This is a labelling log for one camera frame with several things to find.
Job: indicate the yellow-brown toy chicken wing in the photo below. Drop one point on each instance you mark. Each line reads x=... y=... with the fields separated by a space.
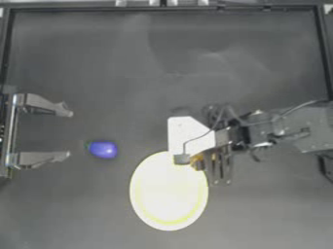
x=196 y=161

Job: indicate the black metal frame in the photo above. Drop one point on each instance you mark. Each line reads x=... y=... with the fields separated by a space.
x=164 y=8

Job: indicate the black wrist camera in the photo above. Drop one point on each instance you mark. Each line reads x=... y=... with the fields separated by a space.
x=181 y=159

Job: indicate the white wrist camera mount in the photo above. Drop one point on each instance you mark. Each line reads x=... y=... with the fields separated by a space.
x=188 y=131

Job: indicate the purple toy eggplant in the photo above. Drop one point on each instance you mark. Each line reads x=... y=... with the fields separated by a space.
x=103 y=149

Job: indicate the pale yellow oval plate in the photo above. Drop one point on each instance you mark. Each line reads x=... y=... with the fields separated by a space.
x=165 y=194

